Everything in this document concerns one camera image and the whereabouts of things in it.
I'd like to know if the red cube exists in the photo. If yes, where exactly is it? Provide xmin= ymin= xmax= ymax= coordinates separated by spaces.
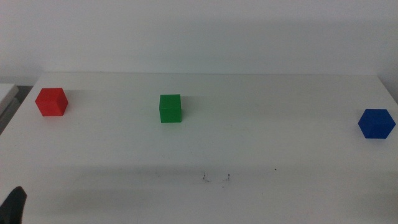
xmin=34 ymin=87 xmax=69 ymax=117

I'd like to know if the blue cube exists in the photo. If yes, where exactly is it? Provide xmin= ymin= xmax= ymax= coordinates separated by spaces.
xmin=358 ymin=108 xmax=397 ymax=139

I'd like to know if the green cube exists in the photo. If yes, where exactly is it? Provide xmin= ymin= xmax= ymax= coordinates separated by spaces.
xmin=159 ymin=94 xmax=182 ymax=124

